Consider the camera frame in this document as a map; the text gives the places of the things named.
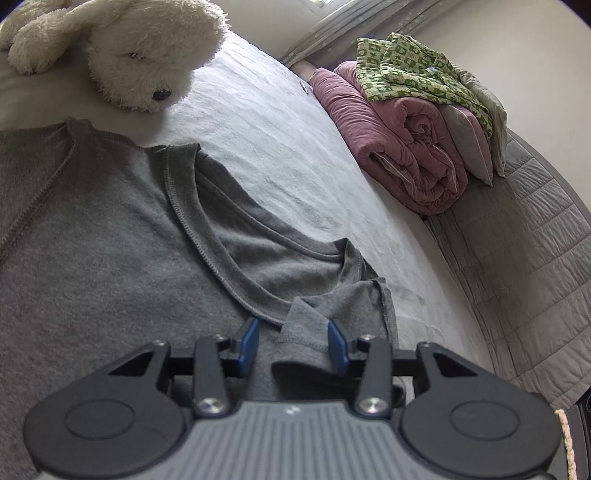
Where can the white plush dog toy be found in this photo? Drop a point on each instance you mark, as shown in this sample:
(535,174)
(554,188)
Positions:
(138,50)

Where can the cream pillow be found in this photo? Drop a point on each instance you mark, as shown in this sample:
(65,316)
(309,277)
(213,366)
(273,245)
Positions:
(497,115)

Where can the grey quilted headboard cover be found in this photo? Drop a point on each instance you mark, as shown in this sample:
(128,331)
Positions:
(531,258)

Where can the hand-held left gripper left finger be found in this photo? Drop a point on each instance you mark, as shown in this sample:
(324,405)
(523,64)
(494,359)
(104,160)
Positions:
(249,344)

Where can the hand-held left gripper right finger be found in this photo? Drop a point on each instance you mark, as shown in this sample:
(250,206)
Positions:
(337,344)

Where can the grey t-shirt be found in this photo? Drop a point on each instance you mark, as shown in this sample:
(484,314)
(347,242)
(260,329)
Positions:
(115,240)

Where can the green patterned blanket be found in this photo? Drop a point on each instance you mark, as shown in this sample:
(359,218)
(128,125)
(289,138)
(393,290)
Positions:
(415,69)

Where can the pink rolled quilt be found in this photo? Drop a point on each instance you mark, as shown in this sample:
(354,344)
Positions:
(397,138)

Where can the bed with grey sheet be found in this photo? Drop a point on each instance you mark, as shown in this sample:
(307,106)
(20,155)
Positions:
(286,152)

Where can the grey patterned curtain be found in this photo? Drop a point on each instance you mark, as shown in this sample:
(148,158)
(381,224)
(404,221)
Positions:
(341,27)

